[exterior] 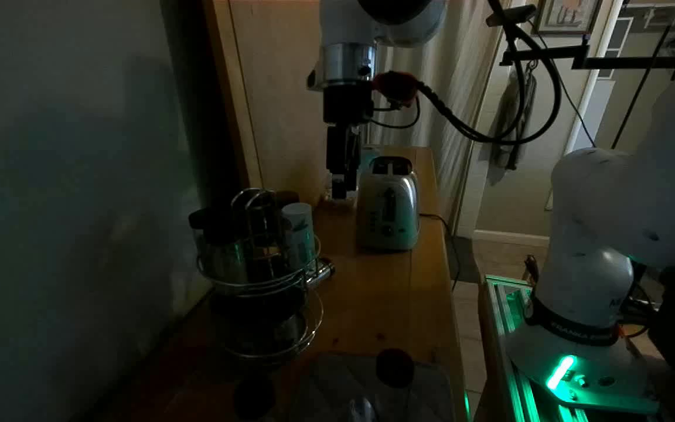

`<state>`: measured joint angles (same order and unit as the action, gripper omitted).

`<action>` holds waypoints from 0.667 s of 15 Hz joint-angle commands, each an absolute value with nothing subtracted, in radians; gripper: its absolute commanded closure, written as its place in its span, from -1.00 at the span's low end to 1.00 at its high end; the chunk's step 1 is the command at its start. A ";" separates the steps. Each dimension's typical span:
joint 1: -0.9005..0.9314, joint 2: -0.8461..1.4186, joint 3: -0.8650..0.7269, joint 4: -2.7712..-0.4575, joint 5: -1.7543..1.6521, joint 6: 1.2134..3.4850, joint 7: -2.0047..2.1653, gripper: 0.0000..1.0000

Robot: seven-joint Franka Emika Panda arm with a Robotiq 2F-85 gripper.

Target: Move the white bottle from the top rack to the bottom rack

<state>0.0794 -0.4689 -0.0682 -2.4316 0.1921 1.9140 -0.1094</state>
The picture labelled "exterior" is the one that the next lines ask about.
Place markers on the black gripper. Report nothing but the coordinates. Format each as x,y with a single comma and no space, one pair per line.
345,113

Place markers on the white salt shaker bottle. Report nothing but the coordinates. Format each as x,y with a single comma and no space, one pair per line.
298,236

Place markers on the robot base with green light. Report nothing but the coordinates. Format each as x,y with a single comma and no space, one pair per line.
534,376

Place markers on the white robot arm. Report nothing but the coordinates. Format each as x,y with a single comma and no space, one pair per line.
611,210

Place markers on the stainless steel toaster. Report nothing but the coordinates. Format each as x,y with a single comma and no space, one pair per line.
388,210

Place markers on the dark-lidded spice jar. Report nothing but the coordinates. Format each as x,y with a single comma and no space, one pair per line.
215,242

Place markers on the wooden back board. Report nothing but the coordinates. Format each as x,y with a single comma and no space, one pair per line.
264,53

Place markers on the grey mat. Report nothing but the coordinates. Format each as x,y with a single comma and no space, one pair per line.
341,389

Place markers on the two-tier wire spice rack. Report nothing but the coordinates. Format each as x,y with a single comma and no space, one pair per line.
267,310

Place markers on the framed wall picture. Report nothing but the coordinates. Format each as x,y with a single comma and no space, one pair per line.
566,17

